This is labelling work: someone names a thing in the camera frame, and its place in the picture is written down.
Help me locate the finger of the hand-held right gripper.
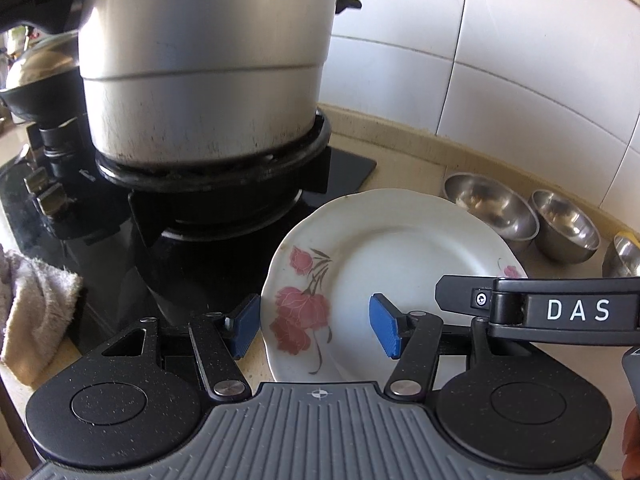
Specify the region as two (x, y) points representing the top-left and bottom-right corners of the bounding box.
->
(435, 275), (497, 317)

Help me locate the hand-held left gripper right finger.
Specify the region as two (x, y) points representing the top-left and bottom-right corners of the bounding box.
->
(369, 292), (493, 402)

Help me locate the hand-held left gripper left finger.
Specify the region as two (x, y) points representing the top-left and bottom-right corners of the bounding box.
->
(102, 294), (262, 403)

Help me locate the white floral plate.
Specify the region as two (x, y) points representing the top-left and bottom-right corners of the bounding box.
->
(260, 188), (528, 383)

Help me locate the steel bowl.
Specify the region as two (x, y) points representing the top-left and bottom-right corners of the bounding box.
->
(602, 232), (640, 278)
(443, 172), (541, 241)
(530, 189), (602, 265)

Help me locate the black glass cooktop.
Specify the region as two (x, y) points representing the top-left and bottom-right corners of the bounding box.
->
(0, 110), (377, 356)

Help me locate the black burner pot support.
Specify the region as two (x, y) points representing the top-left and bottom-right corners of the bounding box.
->
(25, 115), (97, 181)
(95, 107), (333, 247)

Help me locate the beige towel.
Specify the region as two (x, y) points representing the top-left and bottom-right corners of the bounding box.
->
(0, 245), (83, 387)

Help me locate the large aluminium pot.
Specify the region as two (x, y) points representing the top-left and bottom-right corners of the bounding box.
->
(69, 0), (362, 171)

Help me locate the black wok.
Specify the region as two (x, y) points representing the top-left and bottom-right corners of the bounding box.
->
(0, 77), (88, 123)

